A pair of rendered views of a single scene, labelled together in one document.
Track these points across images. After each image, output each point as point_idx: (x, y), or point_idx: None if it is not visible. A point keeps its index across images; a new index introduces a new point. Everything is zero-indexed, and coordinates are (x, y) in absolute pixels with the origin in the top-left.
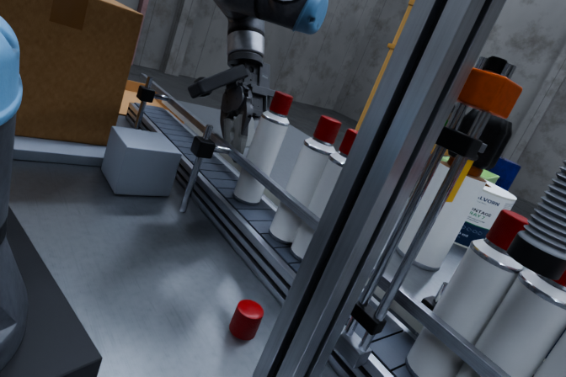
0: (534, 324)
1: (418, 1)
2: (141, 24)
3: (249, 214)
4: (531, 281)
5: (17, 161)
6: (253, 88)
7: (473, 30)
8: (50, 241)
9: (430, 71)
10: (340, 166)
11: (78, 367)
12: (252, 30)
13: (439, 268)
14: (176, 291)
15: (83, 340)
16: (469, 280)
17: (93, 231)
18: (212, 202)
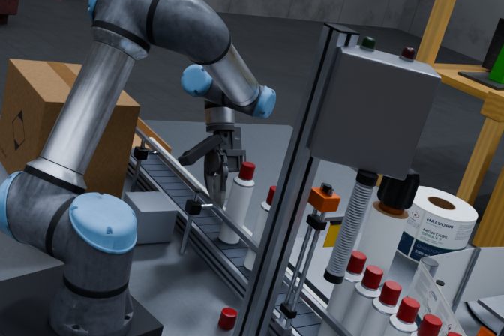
0: (357, 306)
1: (281, 171)
2: (139, 112)
3: (230, 253)
4: (356, 286)
5: None
6: (227, 153)
7: (304, 184)
8: None
9: (286, 203)
10: None
11: (156, 328)
12: (223, 106)
13: (381, 284)
14: (186, 305)
15: (154, 319)
16: (337, 288)
17: (130, 272)
18: (203, 244)
